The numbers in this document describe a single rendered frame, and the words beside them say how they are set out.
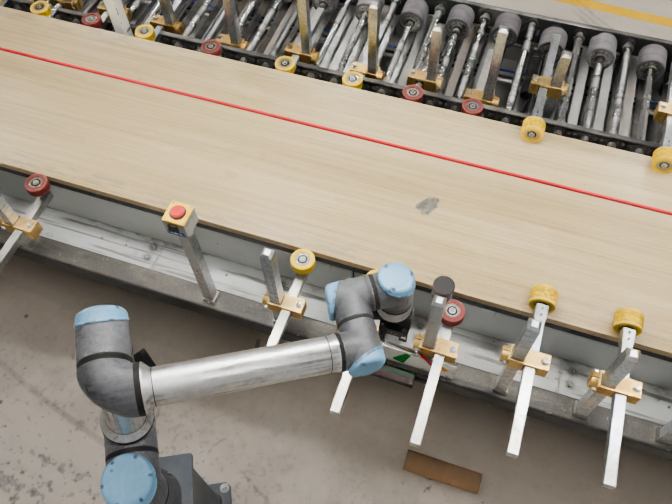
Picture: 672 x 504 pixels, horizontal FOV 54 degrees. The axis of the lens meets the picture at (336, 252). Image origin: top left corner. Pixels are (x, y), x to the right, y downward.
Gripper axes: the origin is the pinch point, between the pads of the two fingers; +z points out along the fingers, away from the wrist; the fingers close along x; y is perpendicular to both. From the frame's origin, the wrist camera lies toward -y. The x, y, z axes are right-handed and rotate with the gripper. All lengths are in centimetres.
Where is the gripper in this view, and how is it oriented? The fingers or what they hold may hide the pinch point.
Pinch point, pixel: (383, 336)
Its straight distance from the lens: 190.6
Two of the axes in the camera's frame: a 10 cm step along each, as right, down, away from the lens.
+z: 0.3, 5.2, 8.5
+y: 9.4, 2.7, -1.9
